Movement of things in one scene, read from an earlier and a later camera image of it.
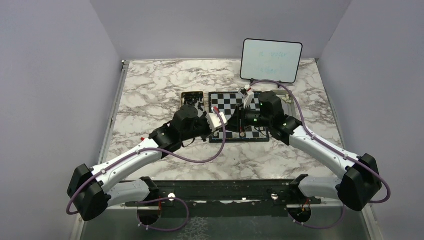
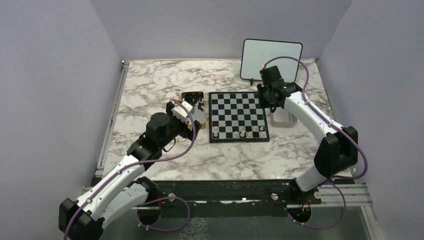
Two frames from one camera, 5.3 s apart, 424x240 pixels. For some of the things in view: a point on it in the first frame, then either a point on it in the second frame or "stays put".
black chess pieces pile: x=192 y=98 stays put
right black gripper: x=237 y=121 → x=263 y=103
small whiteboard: x=269 y=60 stays put
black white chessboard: x=226 y=102 stays put
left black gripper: x=209 y=133 → x=187 y=133
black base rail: x=179 y=194 stays put
